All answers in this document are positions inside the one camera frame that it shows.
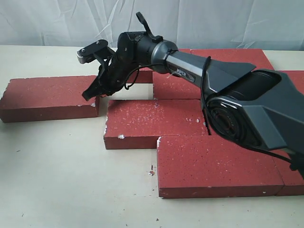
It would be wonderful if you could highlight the red brick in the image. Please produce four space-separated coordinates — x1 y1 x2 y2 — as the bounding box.
191 48 274 70
0 76 99 123
152 72 200 100
273 158 304 196
133 48 192 84
104 99 207 150
157 136 284 199

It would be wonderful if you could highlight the red brick second row right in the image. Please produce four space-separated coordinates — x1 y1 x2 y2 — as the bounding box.
283 70 304 94

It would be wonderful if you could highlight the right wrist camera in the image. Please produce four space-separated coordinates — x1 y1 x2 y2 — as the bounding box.
76 39 115 64

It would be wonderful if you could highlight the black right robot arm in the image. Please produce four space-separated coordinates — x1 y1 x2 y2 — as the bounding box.
77 31 304 173

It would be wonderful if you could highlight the white backdrop cloth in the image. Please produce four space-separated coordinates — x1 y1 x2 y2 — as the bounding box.
0 0 304 50

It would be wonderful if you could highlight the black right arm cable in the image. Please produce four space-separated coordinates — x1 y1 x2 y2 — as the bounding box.
123 11 297 171

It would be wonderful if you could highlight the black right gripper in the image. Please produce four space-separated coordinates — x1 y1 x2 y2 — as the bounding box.
82 53 138 100

